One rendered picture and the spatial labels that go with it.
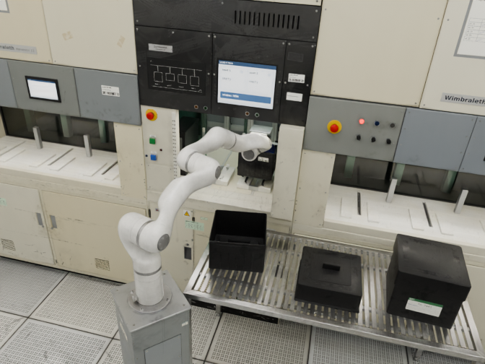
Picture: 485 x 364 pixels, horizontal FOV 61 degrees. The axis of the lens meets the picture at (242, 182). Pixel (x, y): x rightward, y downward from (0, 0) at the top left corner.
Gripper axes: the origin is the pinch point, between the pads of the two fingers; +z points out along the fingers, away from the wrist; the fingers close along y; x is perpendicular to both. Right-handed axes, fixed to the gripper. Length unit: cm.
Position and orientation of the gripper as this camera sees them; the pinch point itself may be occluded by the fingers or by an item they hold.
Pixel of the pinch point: (260, 132)
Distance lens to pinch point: 244.0
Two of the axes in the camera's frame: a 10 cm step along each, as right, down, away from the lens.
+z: 2.4, -4.7, 8.5
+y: 9.7, 1.7, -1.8
